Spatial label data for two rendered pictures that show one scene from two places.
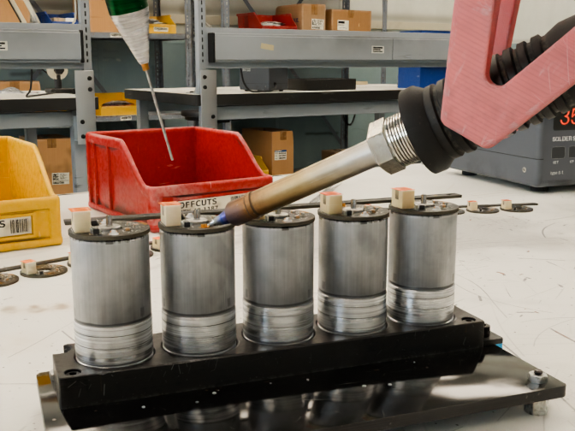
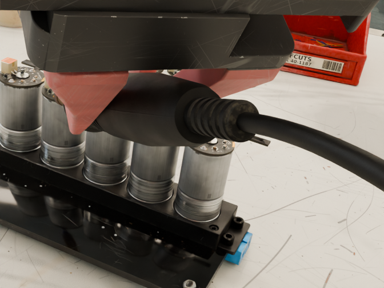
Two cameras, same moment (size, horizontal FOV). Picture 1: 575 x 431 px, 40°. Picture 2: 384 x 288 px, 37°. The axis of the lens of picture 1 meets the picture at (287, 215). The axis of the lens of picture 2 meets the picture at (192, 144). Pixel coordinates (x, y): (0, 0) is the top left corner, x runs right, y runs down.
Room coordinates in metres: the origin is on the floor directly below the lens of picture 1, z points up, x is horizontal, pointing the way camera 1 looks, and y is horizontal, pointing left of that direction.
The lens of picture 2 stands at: (0.08, -0.20, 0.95)
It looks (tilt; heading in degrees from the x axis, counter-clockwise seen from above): 30 degrees down; 38
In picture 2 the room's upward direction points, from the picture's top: 10 degrees clockwise
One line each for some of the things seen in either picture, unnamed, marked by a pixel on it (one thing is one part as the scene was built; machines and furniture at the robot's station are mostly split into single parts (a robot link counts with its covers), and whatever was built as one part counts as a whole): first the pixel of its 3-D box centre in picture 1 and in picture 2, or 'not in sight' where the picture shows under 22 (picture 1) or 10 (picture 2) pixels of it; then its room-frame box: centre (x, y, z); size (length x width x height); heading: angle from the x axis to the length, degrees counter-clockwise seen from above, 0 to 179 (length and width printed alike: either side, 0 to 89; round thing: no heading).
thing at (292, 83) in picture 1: (321, 84); not in sight; (3.27, -0.14, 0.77); 0.24 x 0.16 x 0.04; 121
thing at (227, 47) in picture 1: (358, 51); not in sight; (3.15, -0.28, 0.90); 1.30 x 0.06 x 0.12; 122
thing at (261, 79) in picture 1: (263, 79); not in sight; (3.10, 0.09, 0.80); 0.15 x 0.12 x 0.10; 51
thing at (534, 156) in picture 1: (537, 130); not in sight; (0.76, -0.24, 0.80); 0.15 x 0.12 x 0.10; 21
